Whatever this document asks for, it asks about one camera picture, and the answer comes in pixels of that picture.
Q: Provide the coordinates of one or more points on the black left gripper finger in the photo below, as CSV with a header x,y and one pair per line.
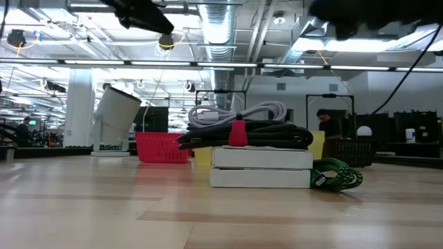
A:
x,y
149,19

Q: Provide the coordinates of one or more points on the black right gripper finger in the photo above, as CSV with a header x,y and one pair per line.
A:
x,y
346,32

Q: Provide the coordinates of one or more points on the white cardboard box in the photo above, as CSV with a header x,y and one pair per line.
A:
x,y
263,158
259,178

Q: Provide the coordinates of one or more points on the yellow translucent plastic bin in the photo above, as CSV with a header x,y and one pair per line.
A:
x,y
318,145

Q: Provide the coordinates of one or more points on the person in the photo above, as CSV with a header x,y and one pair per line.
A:
x,y
330,126
23,133

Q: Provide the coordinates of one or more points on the white sphere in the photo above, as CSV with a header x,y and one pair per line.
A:
x,y
364,130

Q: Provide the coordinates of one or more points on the black monitor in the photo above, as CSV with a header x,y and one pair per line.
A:
x,y
155,119

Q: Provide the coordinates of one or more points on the white pillar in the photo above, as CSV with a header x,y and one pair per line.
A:
x,y
79,107

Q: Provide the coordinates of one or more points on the black ceiling sensor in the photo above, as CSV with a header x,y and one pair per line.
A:
x,y
16,37

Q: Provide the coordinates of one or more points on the black slotted plastic basket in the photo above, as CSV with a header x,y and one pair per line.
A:
x,y
351,152

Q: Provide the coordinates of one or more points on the white plastic container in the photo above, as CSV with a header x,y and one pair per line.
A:
x,y
410,135

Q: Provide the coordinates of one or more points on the red slotted plastic basket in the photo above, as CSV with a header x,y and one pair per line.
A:
x,y
161,148

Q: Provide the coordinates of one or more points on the black overhead camera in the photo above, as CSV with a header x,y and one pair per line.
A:
x,y
166,41

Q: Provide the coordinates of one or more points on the black stand frame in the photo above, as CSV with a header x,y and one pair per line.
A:
x,y
221,91
328,95

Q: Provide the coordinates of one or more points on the silver ventilation duct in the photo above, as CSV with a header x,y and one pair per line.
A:
x,y
216,27

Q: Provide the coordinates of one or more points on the frame crossbar with light strips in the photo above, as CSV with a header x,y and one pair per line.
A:
x,y
277,65

